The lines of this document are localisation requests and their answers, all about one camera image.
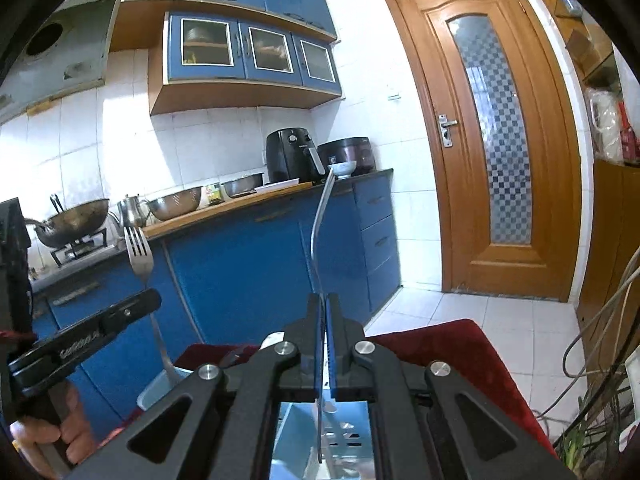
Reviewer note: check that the white plastic bag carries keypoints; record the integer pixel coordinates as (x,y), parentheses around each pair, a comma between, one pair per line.
(605,120)

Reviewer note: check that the person's left hand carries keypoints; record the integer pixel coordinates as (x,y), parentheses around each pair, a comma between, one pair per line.
(80,430)

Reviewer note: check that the gas stove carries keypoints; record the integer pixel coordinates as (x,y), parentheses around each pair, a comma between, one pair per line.
(80,252)

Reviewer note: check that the steel bowl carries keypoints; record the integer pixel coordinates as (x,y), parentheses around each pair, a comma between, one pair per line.
(242,185)

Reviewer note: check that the white wall switch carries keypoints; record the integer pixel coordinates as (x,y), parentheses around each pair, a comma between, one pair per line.
(394,96)

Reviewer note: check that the dark rice cooker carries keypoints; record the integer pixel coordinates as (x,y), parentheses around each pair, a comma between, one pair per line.
(355,152)

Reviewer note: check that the red packet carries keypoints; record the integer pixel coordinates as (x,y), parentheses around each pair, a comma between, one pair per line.
(630,132)

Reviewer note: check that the red printed blanket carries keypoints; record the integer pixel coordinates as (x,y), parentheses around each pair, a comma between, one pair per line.
(450,350)

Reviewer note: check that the white tray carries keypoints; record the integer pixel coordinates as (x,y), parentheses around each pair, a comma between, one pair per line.
(277,186)

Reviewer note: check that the wooden door glass panel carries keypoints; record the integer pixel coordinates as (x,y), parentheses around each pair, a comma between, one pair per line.
(445,210)

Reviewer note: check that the wooden shelf unit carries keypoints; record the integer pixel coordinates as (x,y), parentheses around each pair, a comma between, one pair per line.
(605,220)

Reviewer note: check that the grey range hood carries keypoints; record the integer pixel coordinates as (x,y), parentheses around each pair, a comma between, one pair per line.
(65,55)

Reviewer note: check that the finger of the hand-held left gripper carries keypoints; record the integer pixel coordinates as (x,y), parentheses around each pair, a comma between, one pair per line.
(132,312)

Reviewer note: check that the white bowl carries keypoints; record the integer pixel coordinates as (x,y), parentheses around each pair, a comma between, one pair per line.
(342,169)

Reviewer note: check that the blue glass-door wall cabinet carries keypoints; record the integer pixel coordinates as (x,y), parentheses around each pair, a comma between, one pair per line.
(205,50)

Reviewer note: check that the light blue utensil box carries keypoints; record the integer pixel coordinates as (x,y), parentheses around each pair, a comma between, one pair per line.
(320,440)

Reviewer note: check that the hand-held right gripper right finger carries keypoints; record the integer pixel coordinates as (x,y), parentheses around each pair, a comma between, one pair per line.
(340,375)

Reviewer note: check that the steel table knife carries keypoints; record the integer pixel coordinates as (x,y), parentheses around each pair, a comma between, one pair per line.
(322,210)

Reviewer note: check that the green label jar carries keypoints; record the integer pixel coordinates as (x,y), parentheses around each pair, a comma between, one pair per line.
(213,195)

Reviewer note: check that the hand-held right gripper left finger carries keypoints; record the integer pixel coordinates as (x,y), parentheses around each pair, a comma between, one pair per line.
(312,360)

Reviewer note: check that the steel colander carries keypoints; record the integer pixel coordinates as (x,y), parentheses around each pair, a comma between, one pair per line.
(175,205)

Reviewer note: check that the dark steel wok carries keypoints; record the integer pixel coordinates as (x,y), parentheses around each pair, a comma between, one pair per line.
(75,220)

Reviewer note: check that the steel kettle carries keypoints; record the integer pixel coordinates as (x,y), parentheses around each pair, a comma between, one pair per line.
(131,212)

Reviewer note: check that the blue lower kitchen cabinet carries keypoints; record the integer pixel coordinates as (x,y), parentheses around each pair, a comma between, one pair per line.
(240,270)

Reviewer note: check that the black air fryer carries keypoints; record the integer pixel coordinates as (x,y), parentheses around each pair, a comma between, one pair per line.
(287,155)

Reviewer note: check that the steel fork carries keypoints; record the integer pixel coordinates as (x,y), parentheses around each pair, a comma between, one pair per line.
(140,255)

